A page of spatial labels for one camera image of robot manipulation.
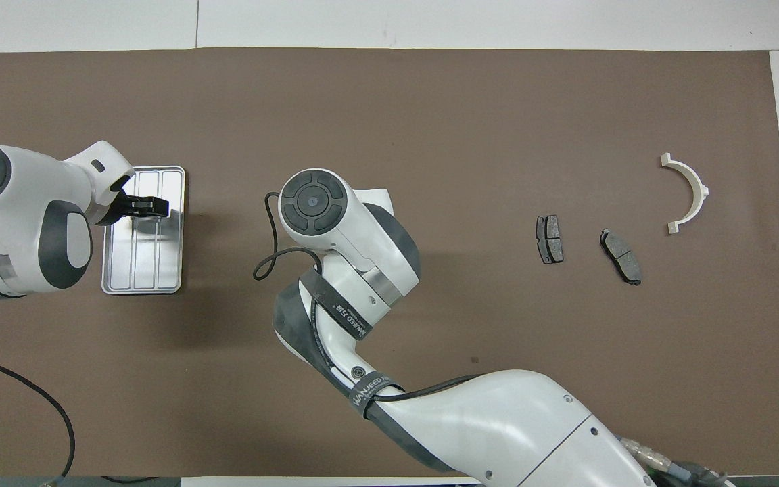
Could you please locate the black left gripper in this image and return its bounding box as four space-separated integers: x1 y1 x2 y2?
95 191 171 227

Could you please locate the curved dark brake pad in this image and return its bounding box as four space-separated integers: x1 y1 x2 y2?
600 229 642 286

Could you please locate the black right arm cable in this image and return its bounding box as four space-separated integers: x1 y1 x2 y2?
253 192 323 281

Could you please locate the rectangular dark brake pad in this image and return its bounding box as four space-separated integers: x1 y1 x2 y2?
536 215 564 264

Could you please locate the brown table mat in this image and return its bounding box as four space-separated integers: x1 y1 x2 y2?
0 47 779 478

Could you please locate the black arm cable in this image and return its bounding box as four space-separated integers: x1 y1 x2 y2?
0 350 76 487
253 192 323 281

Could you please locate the white curved plastic bracket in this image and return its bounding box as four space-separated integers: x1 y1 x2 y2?
660 153 710 235

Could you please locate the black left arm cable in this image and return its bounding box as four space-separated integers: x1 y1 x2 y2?
0 350 76 487

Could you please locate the silver metal tray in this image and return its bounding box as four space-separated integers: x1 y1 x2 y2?
101 166 186 295

